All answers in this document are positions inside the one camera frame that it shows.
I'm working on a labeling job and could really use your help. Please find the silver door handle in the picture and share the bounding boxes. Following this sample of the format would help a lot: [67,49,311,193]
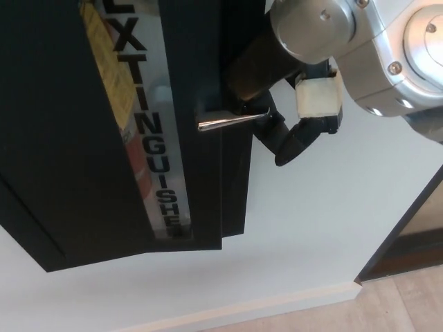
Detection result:
[197,107,271,133]

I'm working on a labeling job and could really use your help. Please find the black glass door frame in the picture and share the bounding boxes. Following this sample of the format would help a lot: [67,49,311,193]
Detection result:
[356,169,443,283]

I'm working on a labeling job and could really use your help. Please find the black cabinet door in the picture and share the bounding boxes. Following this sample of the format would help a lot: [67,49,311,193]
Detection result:
[0,0,223,259]

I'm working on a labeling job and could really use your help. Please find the white baseboard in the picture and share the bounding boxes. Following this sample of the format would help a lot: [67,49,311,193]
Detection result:
[172,278,363,332]

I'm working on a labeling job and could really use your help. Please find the clear lettered door window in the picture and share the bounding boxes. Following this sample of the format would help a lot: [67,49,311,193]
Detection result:
[78,0,194,240]

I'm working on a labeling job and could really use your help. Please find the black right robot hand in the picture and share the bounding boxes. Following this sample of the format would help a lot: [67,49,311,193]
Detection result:
[221,20,345,167]

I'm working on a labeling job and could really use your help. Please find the yellow inspection tag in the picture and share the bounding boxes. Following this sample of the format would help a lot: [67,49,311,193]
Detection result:
[79,0,128,129]

